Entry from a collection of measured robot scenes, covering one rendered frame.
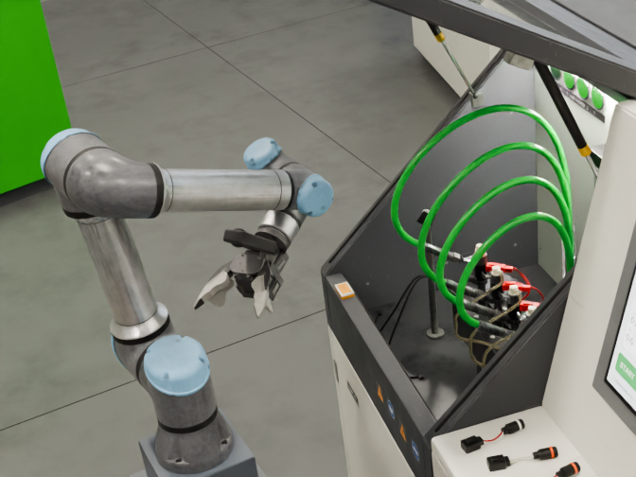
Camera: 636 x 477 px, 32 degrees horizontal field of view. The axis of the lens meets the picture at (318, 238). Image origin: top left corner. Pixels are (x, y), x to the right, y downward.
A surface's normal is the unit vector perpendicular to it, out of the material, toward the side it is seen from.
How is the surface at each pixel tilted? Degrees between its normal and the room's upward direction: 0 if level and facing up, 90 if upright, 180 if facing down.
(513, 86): 90
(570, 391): 76
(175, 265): 0
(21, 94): 90
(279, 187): 67
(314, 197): 90
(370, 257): 90
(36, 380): 0
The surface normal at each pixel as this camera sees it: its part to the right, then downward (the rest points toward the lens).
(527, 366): 0.29, 0.45
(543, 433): -0.11, -0.86
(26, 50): 0.56, 0.36
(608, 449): -0.95, 0.03
